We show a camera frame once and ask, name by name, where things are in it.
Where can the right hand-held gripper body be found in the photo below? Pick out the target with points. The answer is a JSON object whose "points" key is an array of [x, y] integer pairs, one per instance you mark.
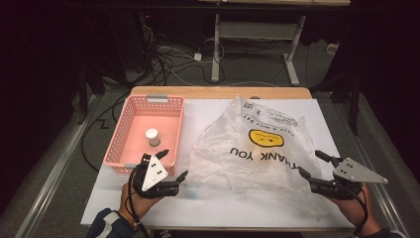
{"points": [[353, 173]]}

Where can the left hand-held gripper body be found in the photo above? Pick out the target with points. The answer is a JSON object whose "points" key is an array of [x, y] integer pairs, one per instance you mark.
{"points": [[153, 172]]}

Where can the small white bottle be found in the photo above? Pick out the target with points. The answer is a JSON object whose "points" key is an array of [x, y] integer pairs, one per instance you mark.
{"points": [[153, 135]]}

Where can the pink plastic basket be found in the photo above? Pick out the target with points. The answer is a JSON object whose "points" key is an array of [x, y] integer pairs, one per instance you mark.
{"points": [[165, 130]]}

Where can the clear printed plastic bag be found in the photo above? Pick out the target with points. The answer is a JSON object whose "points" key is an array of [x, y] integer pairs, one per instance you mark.
{"points": [[251, 165]]}

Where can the person's left hand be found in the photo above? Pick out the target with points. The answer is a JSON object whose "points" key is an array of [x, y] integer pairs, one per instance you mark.
{"points": [[138, 206]]}

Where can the person's right hand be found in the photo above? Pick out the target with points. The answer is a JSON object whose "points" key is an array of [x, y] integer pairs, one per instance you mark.
{"points": [[358, 211]]}

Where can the white table sheet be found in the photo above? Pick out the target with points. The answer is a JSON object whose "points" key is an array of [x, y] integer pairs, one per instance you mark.
{"points": [[231, 206]]}

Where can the black metal stand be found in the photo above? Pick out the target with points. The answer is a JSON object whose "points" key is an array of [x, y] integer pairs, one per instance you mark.
{"points": [[355, 105], [82, 99]]}

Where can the small white power adapter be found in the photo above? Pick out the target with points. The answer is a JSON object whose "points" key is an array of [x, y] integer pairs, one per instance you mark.
{"points": [[197, 57]]}

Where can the beige power strip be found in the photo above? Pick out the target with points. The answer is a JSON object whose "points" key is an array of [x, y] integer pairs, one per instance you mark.
{"points": [[332, 49]]}

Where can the aluminium floor rail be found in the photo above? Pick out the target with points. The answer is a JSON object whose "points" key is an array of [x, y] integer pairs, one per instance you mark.
{"points": [[49, 191], [383, 201]]}

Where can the white metal desk frame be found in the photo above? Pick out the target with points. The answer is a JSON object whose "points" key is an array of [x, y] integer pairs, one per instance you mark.
{"points": [[257, 30]]}

